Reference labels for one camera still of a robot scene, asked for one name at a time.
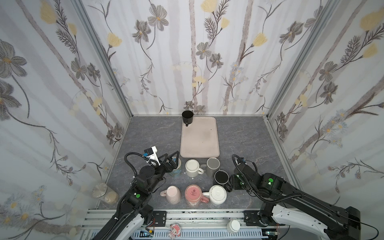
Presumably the cream white mug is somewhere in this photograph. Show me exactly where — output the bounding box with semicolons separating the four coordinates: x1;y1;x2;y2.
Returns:
186;159;205;178

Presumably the dark pink mug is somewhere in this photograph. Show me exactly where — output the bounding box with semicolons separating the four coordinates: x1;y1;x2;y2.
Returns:
185;185;210;207

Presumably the blue butterfly mug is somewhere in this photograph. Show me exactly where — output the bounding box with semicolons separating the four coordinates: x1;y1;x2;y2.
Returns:
169;158;182;177

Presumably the pink toy figure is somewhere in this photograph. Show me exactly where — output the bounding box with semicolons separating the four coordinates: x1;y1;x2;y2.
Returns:
169;224;182;240

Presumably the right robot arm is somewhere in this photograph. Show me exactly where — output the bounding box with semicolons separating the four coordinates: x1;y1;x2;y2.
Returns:
232;155;362;240

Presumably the white round knob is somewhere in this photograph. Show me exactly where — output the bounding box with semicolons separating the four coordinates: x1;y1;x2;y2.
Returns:
227;220;241;234

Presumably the white ribbed mug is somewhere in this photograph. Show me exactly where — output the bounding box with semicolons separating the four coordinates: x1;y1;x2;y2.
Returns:
203;185;227;205

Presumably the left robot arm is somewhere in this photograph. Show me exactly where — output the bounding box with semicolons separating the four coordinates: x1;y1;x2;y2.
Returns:
93;149;180;240

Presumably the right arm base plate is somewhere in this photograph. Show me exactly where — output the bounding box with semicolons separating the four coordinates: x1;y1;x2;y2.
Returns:
243;210;264;227

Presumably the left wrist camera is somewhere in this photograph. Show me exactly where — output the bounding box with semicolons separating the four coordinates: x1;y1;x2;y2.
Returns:
143;146;160;168

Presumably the grey ceramic mug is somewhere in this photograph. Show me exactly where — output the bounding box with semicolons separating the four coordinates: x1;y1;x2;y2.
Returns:
200;158;221;178

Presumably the black and white mug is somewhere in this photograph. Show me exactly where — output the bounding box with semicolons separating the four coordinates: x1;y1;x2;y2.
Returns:
182;110;194;127

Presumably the light pink mug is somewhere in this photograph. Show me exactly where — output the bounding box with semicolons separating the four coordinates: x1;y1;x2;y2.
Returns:
160;186;182;205

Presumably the beige rectangular tray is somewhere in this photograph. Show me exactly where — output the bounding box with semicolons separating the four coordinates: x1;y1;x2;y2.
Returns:
180;117;220;159

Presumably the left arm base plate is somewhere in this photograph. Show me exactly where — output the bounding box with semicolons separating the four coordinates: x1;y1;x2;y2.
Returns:
153;211;167;228

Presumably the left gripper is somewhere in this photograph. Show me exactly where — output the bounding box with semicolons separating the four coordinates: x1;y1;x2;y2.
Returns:
144;151;178;193

